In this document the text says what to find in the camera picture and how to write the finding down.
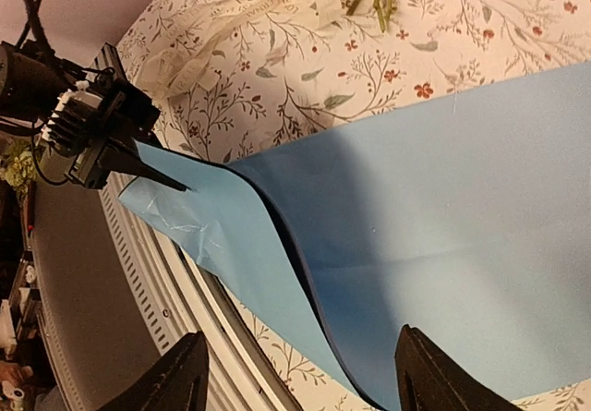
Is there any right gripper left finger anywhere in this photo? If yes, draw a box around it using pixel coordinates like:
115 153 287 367
101 332 209 411

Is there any cream printed ribbon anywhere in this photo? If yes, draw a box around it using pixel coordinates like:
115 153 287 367
136 0 343 100

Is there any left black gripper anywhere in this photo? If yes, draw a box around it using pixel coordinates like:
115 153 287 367
43 43 187 192

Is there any left black braided cable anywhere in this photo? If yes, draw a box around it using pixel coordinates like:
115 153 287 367
16 0 56 61

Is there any blue wrapping paper sheet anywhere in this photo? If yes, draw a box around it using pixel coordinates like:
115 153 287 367
120 63 590 410

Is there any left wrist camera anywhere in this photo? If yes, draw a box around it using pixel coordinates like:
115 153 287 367
41 80 103 157

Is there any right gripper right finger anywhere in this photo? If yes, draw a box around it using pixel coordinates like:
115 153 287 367
394 325 518 411

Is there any front aluminium rail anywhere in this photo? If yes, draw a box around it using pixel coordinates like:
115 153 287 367
34 170 301 411

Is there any floral patterned table mat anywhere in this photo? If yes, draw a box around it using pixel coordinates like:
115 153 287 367
117 0 590 410

